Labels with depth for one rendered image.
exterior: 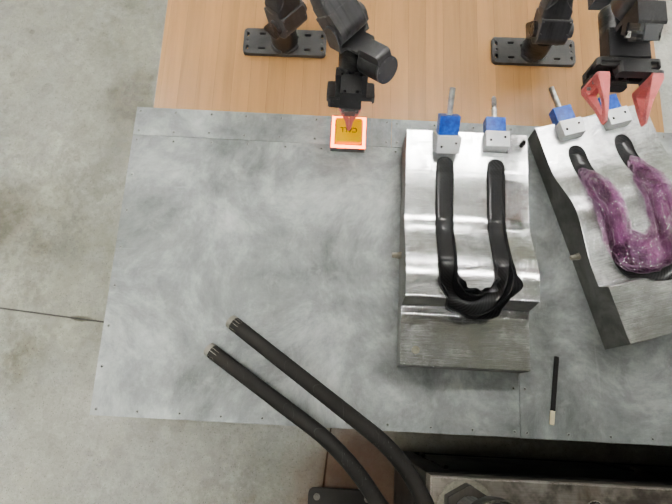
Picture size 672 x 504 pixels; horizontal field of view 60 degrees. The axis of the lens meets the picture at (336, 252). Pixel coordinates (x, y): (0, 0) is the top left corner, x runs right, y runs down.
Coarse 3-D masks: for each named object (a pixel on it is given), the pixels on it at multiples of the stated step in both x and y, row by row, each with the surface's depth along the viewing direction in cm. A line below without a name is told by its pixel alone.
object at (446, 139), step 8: (448, 104) 121; (448, 112) 122; (440, 120) 121; (448, 120) 121; (456, 120) 121; (440, 128) 122; (448, 128) 122; (456, 128) 122; (440, 136) 121; (448, 136) 122; (456, 136) 122; (440, 144) 122; (448, 144) 122; (456, 144) 122; (440, 152) 123; (448, 152) 123; (456, 152) 123
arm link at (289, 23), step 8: (272, 0) 123; (280, 0) 122; (288, 0) 124; (296, 0) 125; (264, 8) 128; (272, 8) 125; (280, 8) 124; (288, 8) 125; (296, 8) 127; (304, 8) 128; (272, 16) 128; (280, 16) 125; (288, 16) 126; (296, 16) 128; (304, 16) 130; (280, 24) 128; (288, 24) 128; (296, 24) 130; (288, 32) 129
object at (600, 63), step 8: (600, 56) 93; (592, 64) 95; (600, 64) 93; (608, 64) 93; (616, 64) 93; (656, 64) 93; (592, 72) 97; (584, 80) 98; (616, 80) 96; (632, 80) 98; (640, 80) 98
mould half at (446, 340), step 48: (432, 144) 126; (480, 144) 126; (432, 192) 124; (480, 192) 124; (432, 240) 119; (480, 240) 119; (528, 240) 120; (432, 288) 113; (480, 288) 113; (528, 288) 113; (432, 336) 118; (480, 336) 118; (528, 336) 118
